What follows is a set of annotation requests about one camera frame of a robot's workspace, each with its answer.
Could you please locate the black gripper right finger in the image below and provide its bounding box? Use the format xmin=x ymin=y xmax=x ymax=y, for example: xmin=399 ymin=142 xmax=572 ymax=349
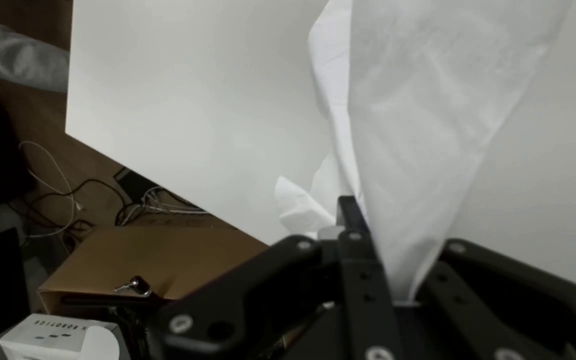
xmin=419 ymin=235 xmax=576 ymax=360

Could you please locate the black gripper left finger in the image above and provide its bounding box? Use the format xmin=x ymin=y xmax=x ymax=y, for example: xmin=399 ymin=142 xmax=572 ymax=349
xmin=147 ymin=193 xmax=404 ymax=360

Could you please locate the white paper tissue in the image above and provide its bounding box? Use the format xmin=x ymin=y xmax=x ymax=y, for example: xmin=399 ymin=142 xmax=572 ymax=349
xmin=273 ymin=0 xmax=574 ymax=305

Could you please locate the flat brown cardboard box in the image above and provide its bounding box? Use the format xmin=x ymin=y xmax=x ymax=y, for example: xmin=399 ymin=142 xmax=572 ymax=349
xmin=36 ymin=220 xmax=271 ymax=315

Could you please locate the black binder clip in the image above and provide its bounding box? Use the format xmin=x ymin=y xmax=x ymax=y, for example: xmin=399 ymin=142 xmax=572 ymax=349
xmin=110 ymin=273 xmax=156 ymax=300

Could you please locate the white electronic device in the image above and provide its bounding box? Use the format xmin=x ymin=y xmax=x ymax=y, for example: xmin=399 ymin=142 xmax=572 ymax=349
xmin=0 ymin=311 xmax=124 ymax=360

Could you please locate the grey plastic sheet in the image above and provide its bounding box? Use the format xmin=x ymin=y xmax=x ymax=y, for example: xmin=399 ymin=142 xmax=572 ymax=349
xmin=0 ymin=8 xmax=72 ymax=95

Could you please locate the black cable bundle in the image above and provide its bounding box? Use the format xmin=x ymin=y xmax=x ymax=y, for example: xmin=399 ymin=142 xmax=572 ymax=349
xmin=110 ymin=166 xmax=212 ymax=227

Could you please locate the white cable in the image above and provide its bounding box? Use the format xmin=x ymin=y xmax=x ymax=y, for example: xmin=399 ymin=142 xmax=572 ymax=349
xmin=18 ymin=138 xmax=85 ymax=242

